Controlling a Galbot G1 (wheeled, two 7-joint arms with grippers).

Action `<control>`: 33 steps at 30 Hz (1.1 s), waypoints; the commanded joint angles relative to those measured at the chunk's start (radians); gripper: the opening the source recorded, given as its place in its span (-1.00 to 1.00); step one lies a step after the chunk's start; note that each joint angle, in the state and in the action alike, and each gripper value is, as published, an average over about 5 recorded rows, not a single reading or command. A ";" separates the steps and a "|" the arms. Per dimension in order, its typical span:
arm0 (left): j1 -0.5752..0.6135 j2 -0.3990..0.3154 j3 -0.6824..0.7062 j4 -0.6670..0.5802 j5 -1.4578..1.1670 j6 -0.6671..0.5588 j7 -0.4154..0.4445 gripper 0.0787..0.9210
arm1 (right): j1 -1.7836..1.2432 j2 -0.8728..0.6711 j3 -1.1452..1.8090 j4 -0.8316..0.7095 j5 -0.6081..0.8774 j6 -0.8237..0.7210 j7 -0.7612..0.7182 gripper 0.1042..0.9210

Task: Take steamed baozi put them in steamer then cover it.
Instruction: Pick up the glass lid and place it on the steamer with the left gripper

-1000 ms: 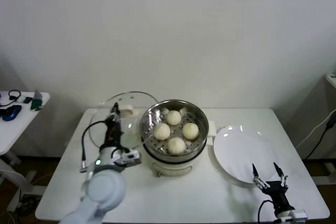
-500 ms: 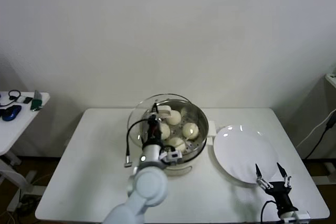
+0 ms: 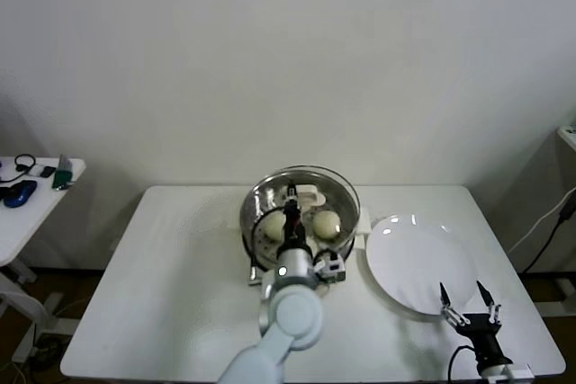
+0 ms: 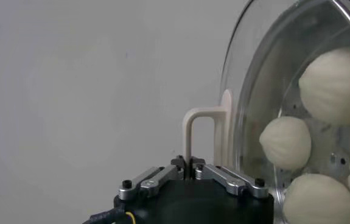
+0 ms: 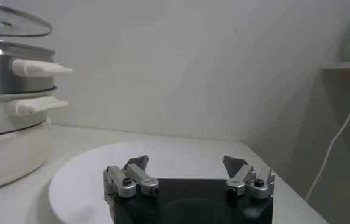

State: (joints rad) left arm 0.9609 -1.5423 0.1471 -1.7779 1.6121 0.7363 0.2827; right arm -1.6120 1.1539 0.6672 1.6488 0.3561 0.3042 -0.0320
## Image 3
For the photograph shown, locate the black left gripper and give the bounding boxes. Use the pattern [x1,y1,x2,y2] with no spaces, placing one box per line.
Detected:
[281,182,311,251]

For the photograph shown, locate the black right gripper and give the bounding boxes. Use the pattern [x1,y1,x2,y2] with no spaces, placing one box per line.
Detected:
[439,279,515,370]

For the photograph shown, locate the white steamed baozi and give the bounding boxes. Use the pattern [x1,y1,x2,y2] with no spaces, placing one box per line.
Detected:
[262,212,287,241]
[312,210,341,240]

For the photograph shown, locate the glass lid with white handle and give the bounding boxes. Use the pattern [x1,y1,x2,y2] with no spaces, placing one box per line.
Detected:
[245,164,362,268]

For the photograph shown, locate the perforated steel steamer basket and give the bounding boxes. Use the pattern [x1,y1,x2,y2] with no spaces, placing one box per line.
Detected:
[238,167,373,271]

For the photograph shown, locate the white round plate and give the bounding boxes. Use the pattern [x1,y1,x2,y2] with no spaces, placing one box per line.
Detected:
[364,214,478,316]

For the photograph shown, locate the white desk with foot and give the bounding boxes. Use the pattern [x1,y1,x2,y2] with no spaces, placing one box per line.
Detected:
[535,121,576,318]

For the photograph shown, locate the green and grey tool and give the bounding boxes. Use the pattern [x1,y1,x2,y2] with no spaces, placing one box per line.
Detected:
[51,153,76,191]

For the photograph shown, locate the white side table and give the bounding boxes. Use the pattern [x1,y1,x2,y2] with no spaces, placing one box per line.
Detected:
[0,156,87,340]

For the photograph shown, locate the blue computer mouse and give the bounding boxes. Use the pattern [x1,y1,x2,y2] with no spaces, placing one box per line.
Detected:
[4,179,38,209]

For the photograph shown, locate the black headset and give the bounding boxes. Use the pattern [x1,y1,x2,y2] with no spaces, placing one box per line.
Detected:
[13,154,37,174]

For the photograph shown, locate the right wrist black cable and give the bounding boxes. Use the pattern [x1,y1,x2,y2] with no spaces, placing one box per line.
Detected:
[448,344,476,384]

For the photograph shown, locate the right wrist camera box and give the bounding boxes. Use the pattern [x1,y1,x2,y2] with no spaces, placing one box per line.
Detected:
[506,363,536,379]

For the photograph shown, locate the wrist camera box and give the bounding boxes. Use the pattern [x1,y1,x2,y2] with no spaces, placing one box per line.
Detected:
[506,363,536,379]
[313,251,347,284]

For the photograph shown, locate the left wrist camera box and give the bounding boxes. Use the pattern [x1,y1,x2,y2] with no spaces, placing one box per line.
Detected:
[313,251,347,284]

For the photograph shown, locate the white power cable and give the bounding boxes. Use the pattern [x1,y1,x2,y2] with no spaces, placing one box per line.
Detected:
[508,188,576,255]

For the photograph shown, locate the black power cable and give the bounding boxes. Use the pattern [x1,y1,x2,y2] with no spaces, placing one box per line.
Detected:
[519,197,576,274]

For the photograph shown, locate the tangled dark cables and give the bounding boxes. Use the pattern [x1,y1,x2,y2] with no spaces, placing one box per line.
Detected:
[11,329,64,384]

